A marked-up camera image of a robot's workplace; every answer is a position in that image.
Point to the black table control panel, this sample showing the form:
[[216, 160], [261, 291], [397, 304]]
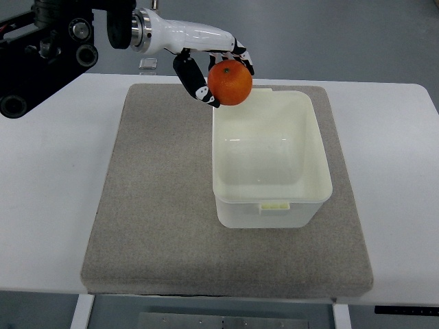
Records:
[[407, 310]]

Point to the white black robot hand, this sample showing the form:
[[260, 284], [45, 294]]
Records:
[[197, 47]]

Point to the orange fruit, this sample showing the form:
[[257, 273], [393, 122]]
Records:
[[230, 82]]

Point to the grey metal base plate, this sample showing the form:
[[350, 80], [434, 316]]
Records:
[[177, 320]]

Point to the white table leg right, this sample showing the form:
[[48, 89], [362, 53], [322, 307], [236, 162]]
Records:
[[341, 315]]

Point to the white table leg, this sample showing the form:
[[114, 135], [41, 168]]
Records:
[[82, 313], [341, 315]]

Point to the grey felt mat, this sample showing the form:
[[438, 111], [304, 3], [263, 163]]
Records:
[[156, 230]]

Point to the white table leg left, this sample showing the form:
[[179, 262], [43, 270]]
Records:
[[82, 313]]

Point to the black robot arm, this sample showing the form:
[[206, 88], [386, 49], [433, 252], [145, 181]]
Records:
[[49, 46]]

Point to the white plastic box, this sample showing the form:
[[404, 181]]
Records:
[[270, 169]]

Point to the small silver floor plate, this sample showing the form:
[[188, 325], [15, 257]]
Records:
[[148, 64]]

